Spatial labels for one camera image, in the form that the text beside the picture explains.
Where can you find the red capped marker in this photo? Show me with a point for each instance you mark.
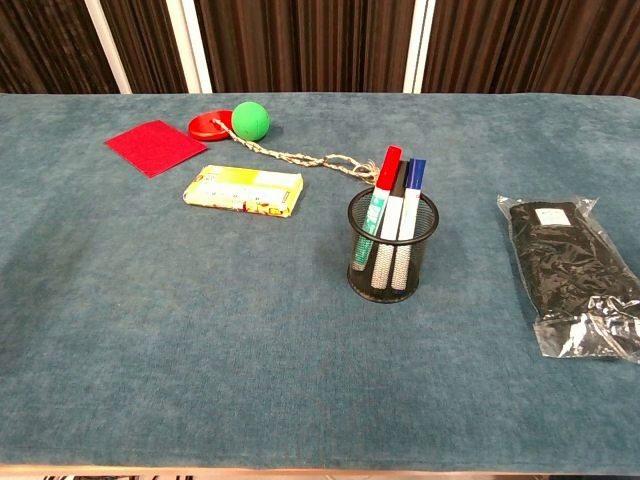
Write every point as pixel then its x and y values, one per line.
pixel 382 200

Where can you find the black mesh pen cup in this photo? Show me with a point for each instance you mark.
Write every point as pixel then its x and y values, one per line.
pixel 395 290

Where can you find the green rubber ball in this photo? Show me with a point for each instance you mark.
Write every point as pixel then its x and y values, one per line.
pixel 250 120

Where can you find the red felt square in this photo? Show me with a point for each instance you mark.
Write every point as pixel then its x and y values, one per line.
pixel 155 147

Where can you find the black cloth in plastic bag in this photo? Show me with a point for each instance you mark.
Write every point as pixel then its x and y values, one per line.
pixel 565 260

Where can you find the red round disc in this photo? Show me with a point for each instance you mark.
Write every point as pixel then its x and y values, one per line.
pixel 207 127

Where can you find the black capped marker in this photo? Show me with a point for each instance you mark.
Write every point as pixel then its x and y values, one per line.
pixel 392 215

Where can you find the blue capped marker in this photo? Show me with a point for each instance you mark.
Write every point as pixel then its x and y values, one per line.
pixel 412 205

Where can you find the yellow snack packet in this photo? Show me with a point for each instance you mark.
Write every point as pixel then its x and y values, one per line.
pixel 245 191

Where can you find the blue table cloth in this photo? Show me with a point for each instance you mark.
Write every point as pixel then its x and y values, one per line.
pixel 250 325

